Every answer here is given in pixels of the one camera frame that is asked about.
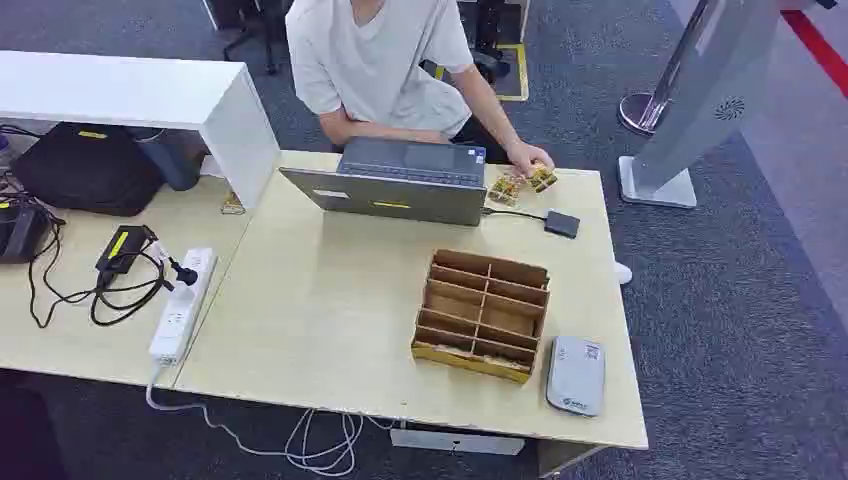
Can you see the white desk shelf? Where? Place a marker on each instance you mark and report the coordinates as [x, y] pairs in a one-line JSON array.
[[132, 93]]

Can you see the small printed packet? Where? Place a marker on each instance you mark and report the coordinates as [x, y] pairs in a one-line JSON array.
[[232, 204]]

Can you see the black power adapter yellow label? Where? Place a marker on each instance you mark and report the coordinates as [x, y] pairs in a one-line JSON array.
[[122, 248]]

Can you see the person's left hand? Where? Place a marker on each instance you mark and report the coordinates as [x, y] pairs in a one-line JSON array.
[[526, 156]]

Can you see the small black box device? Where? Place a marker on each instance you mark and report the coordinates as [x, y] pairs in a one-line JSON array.
[[562, 224]]

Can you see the black plug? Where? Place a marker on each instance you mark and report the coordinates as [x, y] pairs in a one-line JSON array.
[[184, 273]]

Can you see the black stand on mat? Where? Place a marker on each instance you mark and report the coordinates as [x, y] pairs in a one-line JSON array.
[[490, 56]]

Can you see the person's torso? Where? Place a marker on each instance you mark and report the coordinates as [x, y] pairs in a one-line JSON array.
[[371, 60]]

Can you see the dark blue bin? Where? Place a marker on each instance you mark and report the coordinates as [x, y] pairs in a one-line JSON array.
[[173, 162]]

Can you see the white shoe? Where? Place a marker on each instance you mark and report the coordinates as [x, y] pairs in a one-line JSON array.
[[623, 273]]

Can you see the grey kiosk stand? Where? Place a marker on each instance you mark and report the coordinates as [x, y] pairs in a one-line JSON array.
[[709, 93]]

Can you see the wooden card box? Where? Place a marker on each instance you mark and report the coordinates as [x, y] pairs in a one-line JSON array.
[[482, 311]]

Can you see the yellow bordered floor mat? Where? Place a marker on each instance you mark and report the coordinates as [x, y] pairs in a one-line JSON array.
[[520, 73]]

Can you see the flat grey router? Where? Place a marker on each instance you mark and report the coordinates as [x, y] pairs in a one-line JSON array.
[[576, 378]]

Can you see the grey laptop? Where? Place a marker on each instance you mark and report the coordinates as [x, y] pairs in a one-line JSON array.
[[397, 197]]

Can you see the black bag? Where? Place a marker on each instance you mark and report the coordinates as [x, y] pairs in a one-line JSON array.
[[86, 169]]

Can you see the white bracket under desk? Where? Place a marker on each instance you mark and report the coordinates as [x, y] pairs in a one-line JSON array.
[[457, 441]]

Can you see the white power strip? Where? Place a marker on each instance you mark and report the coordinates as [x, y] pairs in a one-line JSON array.
[[180, 311]]

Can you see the black office chair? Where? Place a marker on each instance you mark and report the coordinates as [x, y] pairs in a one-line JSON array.
[[258, 30]]

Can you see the chrome stanchion post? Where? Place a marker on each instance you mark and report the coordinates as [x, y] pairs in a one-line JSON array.
[[641, 111]]

